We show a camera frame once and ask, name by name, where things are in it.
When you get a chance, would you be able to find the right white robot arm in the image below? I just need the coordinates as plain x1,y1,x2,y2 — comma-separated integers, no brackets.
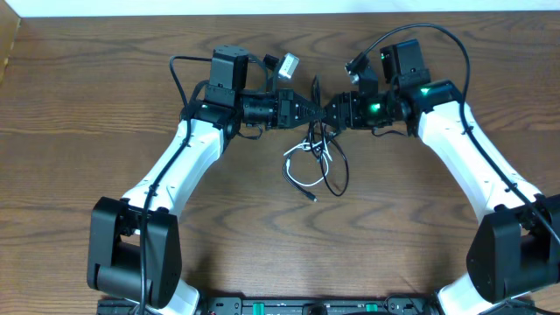
325,39,559,314

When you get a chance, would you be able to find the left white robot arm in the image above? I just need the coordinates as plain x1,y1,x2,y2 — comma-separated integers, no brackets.
87,45,325,314

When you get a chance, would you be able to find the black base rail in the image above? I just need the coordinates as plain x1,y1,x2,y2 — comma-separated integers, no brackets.
96,290,537,315

